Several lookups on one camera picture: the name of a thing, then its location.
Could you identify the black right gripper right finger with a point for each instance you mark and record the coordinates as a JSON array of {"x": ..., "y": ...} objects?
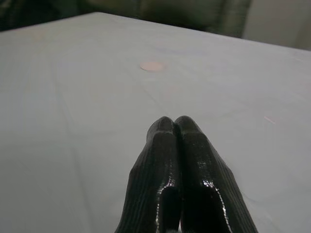
[{"x": 206, "y": 174}]

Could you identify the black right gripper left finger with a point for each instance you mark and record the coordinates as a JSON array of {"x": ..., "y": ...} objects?
[{"x": 150, "y": 170}]

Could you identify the round pink sticker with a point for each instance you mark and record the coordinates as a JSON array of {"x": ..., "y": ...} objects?
[{"x": 152, "y": 66}]

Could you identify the dark green sofa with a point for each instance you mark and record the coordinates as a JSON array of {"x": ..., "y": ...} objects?
[{"x": 126, "y": 12}]

